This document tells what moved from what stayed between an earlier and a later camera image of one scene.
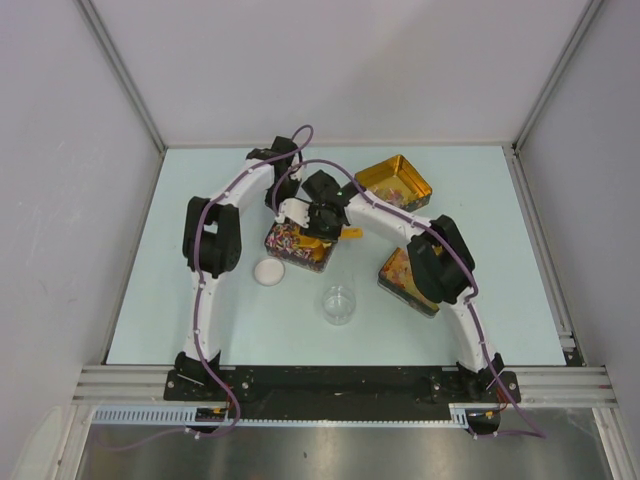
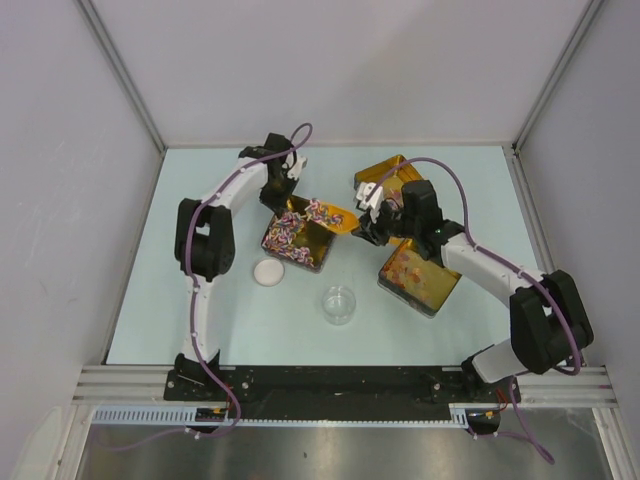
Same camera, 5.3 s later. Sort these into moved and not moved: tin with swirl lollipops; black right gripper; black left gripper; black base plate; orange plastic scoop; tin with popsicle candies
Moved: orange plastic scoop; black right gripper
Not moved: tin with popsicle candies; tin with swirl lollipops; black left gripper; black base plate
